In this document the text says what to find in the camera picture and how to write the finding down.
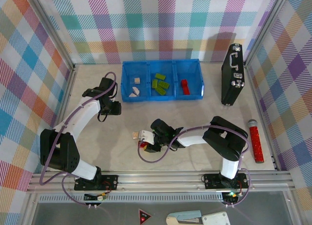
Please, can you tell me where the blue plastic bin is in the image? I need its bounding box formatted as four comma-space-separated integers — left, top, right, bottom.
148, 60, 176, 101
121, 61, 151, 103
174, 59, 205, 100

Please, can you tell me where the slotted metal strip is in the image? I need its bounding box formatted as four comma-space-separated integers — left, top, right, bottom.
39, 195, 225, 203

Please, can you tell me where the black red triangle sticker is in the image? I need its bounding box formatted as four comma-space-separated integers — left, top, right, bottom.
138, 208, 153, 225

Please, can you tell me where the light blue stapler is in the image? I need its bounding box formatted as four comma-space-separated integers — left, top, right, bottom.
166, 209, 203, 225

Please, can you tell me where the black case with silver latches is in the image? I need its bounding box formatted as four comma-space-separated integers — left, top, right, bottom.
221, 43, 246, 106

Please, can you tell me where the connector board with green light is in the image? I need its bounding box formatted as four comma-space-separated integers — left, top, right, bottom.
223, 190, 239, 203

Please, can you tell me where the red glitter microphone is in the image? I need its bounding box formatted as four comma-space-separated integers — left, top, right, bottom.
248, 119, 265, 164

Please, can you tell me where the white plastic device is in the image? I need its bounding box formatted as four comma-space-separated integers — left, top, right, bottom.
201, 211, 230, 225

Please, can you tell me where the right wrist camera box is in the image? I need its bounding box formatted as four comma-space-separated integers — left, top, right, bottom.
139, 129, 155, 145

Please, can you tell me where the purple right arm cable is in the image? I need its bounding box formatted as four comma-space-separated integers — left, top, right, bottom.
137, 124, 253, 208

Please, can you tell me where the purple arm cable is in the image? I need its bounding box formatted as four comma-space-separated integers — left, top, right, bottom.
137, 124, 253, 208
39, 72, 117, 207

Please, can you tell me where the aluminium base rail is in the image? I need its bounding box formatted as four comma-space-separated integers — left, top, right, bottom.
26, 171, 295, 193

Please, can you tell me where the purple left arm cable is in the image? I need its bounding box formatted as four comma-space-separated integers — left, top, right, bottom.
39, 72, 117, 207

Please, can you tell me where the aluminium side rail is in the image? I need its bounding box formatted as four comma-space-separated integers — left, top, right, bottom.
245, 61, 281, 172
50, 64, 79, 133

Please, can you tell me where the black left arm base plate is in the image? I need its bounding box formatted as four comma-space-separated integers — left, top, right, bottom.
74, 174, 119, 191

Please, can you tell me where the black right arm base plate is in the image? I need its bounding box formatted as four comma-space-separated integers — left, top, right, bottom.
203, 172, 249, 189

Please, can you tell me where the small wired connector board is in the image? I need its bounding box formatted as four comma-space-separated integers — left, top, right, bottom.
84, 192, 108, 202

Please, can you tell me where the aluminium corner post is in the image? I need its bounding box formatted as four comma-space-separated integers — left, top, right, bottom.
243, 0, 291, 65
29, 0, 76, 69

